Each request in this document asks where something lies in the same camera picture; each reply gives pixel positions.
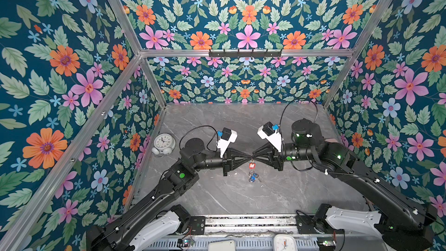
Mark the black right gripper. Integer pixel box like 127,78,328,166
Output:
251,141,315,172

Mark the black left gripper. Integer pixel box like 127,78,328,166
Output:
192,146,254,177

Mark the key with red tag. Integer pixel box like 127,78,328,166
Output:
249,160,256,170

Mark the key with blue tag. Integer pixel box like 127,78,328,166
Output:
249,172,260,182

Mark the large grey perforated keyring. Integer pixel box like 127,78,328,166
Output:
249,170,258,182

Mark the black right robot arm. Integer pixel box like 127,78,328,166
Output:
253,119,436,251

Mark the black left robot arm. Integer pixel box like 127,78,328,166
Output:
86,138,252,251

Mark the white alarm clock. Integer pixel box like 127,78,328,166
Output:
152,133,176,156

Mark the white square clock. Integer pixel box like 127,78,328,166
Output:
273,234,298,251

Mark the white device at front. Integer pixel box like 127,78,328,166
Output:
208,240,236,251

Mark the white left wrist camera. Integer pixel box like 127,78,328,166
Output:
217,127,238,158

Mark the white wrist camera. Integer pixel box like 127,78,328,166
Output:
257,122,283,152
217,127,238,158

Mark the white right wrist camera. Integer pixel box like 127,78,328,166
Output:
257,122,283,152

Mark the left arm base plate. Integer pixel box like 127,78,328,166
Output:
175,216,206,235

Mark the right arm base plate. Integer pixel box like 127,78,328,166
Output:
295,214,334,234

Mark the black hook rail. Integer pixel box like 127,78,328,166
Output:
208,49,282,59

